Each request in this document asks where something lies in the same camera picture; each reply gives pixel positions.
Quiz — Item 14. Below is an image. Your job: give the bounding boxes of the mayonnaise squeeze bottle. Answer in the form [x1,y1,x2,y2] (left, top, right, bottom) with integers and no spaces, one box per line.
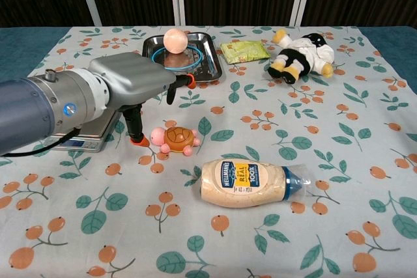
[199,158,312,209]

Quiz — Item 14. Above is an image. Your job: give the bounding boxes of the blue rubber ring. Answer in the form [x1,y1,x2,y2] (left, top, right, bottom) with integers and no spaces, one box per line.
[151,46,205,72]

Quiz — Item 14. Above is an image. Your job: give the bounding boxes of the green snack packet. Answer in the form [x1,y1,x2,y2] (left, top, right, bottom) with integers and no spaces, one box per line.
[219,40,271,64]

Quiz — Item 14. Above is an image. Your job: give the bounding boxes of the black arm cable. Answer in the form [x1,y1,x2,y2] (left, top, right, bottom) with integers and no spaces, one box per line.
[0,126,83,159]

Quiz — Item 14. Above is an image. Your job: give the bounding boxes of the small digital scale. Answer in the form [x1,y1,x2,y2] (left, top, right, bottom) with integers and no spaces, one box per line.
[41,107,120,154]

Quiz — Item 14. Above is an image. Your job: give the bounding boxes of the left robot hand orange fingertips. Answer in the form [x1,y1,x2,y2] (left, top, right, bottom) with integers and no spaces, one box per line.
[87,51,197,147]

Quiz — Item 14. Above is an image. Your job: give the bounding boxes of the peach coloured ball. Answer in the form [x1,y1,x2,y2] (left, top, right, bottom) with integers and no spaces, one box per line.
[162,28,190,55]

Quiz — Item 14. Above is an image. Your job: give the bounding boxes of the stainless steel tray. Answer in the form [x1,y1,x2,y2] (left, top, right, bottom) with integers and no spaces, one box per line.
[141,31,226,83]

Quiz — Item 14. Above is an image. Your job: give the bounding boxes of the floral printed tablecloth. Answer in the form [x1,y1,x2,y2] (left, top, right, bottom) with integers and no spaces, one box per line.
[0,25,417,278]

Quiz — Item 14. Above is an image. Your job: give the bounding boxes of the penguin plush toy white jacket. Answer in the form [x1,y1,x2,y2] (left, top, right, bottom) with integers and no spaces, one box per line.
[267,28,336,85]

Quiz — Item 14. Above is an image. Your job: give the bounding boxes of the pink and orange toy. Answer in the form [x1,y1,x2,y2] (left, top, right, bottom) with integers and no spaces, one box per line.
[149,126,202,156]

